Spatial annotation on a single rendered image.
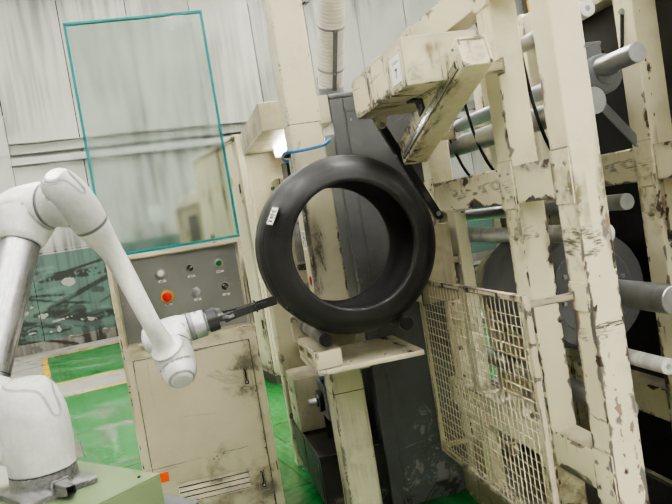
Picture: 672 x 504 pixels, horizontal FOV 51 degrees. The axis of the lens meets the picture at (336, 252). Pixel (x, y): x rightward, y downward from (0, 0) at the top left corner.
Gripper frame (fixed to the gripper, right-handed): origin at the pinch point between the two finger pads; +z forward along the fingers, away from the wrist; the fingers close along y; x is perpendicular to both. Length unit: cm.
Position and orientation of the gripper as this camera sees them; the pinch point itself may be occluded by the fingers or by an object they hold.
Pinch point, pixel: (266, 302)
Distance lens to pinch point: 234.2
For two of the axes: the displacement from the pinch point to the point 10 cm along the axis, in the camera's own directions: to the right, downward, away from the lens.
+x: 2.8, 9.6, 0.7
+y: -2.1, -0.1, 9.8
